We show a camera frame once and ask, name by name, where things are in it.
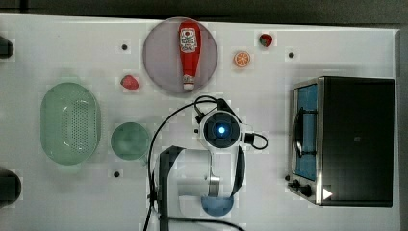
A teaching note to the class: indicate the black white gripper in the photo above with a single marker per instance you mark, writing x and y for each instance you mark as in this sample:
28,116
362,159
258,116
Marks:
221,129

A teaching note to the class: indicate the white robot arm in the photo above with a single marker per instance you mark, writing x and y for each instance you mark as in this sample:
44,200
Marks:
216,170

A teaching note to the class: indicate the green mug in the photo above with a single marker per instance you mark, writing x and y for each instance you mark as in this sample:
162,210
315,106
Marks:
130,142

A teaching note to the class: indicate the plush orange slice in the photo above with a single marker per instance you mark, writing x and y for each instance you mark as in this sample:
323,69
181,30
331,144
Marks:
242,59

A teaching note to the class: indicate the blue bowl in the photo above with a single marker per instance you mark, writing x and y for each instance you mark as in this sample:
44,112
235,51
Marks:
217,206

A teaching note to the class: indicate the grey round plate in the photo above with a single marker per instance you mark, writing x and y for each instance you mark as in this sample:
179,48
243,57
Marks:
162,61

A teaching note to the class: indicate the red plush strawberry green leaves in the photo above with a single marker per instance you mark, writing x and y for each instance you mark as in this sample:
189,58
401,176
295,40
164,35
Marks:
266,40

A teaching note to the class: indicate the red plush ketchup bottle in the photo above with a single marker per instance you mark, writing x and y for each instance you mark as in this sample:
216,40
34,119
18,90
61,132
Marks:
189,35

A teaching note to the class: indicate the silver black toaster oven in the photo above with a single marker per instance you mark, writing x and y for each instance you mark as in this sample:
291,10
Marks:
343,141

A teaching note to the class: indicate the green perforated colander basket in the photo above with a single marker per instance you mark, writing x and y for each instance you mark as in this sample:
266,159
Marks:
70,124

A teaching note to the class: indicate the black cylinder table post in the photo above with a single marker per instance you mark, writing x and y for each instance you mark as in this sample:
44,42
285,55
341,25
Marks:
6,48
10,187

